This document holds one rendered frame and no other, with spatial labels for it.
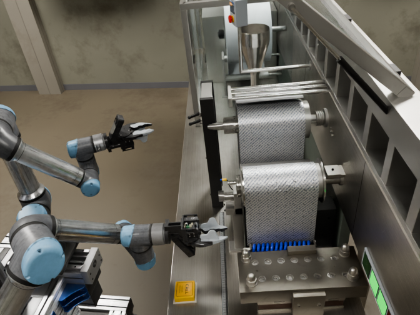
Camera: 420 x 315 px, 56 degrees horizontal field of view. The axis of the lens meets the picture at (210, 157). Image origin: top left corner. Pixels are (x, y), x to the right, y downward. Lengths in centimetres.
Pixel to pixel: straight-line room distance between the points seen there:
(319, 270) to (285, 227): 18
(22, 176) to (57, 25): 346
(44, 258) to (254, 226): 66
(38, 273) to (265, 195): 70
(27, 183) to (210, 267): 84
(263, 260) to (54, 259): 66
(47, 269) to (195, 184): 90
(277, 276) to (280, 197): 26
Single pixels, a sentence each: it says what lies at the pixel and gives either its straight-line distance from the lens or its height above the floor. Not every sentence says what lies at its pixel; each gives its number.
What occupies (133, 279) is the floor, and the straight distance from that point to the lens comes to 273.
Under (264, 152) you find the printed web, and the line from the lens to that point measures 146.
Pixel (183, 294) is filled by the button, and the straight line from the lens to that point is 146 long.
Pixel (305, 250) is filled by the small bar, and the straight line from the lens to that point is 140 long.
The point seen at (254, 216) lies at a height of 116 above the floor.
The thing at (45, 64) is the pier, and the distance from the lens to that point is 523.
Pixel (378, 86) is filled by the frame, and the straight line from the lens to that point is 104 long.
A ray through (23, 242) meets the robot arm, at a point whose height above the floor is 132.
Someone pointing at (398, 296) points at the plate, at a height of 128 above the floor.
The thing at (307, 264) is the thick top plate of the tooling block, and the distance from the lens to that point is 138.
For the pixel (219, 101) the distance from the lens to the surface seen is 224.
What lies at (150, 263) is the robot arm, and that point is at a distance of 147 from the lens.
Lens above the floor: 211
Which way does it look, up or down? 36 degrees down
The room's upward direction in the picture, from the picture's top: 7 degrees counter-clockwise
